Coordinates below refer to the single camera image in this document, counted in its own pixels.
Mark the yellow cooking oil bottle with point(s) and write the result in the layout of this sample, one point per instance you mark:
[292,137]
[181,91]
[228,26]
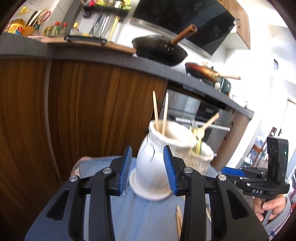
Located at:
[15,26]

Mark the yellow-capped clear bottle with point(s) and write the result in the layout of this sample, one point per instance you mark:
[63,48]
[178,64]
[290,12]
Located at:
[74,30]

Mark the white floral ceramic utensil holder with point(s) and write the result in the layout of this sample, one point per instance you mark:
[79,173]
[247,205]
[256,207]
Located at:
[152,160]

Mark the small seasoning bottle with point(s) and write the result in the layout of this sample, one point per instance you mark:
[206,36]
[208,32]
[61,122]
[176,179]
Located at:
[47,32]

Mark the red-capped sauce bottle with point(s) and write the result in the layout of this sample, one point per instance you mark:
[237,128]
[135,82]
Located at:
[63,29]
[56,29]

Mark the wooden knife block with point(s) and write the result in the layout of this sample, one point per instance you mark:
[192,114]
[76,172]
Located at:
[29,29]

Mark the grey kitchen countertop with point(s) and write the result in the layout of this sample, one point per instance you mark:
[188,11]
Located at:
[92,55]

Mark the wooden chair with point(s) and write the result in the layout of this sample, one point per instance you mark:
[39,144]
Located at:
[270,139]

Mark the wooden wall cabinet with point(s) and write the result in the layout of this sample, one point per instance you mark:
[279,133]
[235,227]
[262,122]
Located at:
[241,20]

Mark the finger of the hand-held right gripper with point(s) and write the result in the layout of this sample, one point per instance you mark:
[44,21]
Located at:
[240,182]
[232,172]

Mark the blue cartoon printed cloth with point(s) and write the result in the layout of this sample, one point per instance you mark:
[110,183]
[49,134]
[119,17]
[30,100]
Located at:
[143,220]

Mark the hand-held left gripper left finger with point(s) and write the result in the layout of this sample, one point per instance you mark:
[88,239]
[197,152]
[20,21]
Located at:
[124,171]

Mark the white pot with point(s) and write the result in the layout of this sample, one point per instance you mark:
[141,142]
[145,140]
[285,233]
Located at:
[239,101]

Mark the white ceramic holder saucer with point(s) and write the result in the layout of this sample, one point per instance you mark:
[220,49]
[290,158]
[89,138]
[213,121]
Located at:
[138,185]

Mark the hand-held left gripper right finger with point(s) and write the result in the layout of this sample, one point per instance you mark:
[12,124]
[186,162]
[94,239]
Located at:
[170,171]

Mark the hanging metal peeler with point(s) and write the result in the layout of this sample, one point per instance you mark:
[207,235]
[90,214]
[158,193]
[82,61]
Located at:
[95,24]

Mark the plain wooden cabinet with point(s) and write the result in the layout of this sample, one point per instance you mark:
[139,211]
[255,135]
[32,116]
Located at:
[92,111]

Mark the red snack packet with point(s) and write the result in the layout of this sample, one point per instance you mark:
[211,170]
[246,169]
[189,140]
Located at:
[91,2]

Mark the narrow wooden cabinet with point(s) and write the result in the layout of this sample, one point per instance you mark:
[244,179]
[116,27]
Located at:
[238,132]

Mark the metal fork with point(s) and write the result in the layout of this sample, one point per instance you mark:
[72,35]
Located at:
[194,124]

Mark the brown frying pan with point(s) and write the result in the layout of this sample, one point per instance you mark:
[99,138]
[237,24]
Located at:
[203,71]

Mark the yellow plastic fork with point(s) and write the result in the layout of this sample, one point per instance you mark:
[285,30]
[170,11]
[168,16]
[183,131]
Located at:
[200,134]
[198,148]

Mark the person's right hand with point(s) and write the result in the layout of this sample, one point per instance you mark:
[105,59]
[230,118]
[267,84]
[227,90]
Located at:
[274,205]

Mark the black range hood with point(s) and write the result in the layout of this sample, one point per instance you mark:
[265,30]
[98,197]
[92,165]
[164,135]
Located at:
[185,20]

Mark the yellow-green snack packet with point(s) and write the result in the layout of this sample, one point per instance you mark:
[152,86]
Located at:
[103,2]

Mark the stainless steel built-in oven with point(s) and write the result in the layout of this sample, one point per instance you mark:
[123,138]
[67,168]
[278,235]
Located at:
[182,109]

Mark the wooden cutting board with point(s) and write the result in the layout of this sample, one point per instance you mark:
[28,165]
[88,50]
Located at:
[115,47]

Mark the black wall shelf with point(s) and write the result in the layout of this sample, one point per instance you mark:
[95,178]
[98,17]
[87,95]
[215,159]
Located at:
[106,10]

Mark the ceiling lamp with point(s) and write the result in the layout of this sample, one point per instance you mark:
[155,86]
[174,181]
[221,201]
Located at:
[276,64]

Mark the hanging yellow kitchen tool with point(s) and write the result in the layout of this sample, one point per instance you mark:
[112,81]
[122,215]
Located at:
[113,27]

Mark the hanging metal tongs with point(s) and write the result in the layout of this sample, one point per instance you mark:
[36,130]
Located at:
[104,25]

